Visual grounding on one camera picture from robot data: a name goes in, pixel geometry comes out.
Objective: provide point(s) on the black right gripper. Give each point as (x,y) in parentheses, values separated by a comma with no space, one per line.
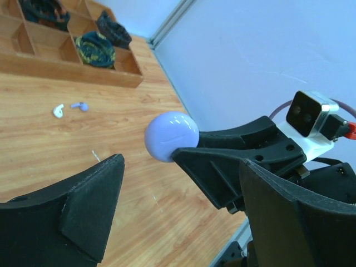
(216,171)

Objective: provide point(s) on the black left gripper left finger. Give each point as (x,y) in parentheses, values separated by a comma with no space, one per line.
(65,224)

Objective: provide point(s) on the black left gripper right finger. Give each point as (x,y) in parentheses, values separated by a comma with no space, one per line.
(293,226)

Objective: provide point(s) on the purple round charging case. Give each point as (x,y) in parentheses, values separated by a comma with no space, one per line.
(170,131)

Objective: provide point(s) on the purple earbud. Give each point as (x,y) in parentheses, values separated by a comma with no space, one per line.
(81,105)

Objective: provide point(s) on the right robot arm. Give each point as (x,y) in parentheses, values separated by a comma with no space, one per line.
(336,180)

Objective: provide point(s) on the white earbud near tray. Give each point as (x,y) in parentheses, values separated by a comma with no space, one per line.
(58,111)

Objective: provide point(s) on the rolled dark tie right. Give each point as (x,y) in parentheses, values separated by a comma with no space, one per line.
(113,31)

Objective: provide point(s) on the rolled blue yellow tie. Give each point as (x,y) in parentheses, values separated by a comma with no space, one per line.
(95,50)

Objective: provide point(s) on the wooden divided tray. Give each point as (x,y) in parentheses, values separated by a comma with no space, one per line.
(32,49)

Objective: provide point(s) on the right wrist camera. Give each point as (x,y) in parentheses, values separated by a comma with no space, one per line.
(308,112)

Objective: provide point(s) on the aluminium frame rail right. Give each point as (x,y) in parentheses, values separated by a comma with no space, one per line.
(171,43)

